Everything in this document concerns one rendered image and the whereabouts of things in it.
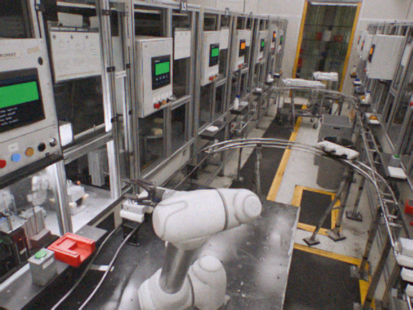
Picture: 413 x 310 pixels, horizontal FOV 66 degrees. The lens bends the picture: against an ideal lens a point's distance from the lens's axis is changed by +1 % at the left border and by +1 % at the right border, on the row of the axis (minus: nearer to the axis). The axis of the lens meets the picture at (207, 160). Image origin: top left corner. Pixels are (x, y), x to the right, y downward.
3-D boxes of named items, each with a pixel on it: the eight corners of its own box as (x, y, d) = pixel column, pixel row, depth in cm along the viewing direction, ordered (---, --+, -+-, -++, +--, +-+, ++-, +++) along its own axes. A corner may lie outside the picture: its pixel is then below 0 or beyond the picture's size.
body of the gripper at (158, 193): (168, 201, 161) (151, 197, 164) (168, 186, 158) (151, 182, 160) (161, 208, 155) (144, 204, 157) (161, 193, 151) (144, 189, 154)
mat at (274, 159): (268, 219, 343) (268, 218, 342) (217, 206, 360) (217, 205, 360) (306, 104, 850) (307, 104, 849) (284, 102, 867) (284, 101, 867)
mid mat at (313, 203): (341, 239, 318) (341, 238, 317) (285, 225, 334) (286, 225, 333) (339, 194, 405) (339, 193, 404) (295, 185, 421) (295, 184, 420)
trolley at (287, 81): (277, 126, 655) (285, 79, 616) (273, 119, 707) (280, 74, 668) (320, 129, 655) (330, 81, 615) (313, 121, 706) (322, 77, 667)
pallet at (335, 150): (314, 152, 316) (316, 142, 312) (322, 149, 325) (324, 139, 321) (348, 165, 291) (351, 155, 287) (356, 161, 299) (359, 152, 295)
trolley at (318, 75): (333, 118, 736) (342, 75, 697) (307, 115, 746) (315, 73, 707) (328, 110, 812) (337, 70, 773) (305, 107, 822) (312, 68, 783)
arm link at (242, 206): (239, 184, 111) (204, 189, 106) (267, 181, 94) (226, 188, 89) (245, 221, 110) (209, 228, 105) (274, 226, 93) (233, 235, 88)
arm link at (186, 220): (190, 312, 143) (141, 327, 135) (180, 278, 153) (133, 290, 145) (236, 219, 89) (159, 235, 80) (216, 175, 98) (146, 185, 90)
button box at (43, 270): (43, 286, 129) (39, 263, 124) (28, 281, 131) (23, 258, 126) (58, 273, 136) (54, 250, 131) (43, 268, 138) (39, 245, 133)
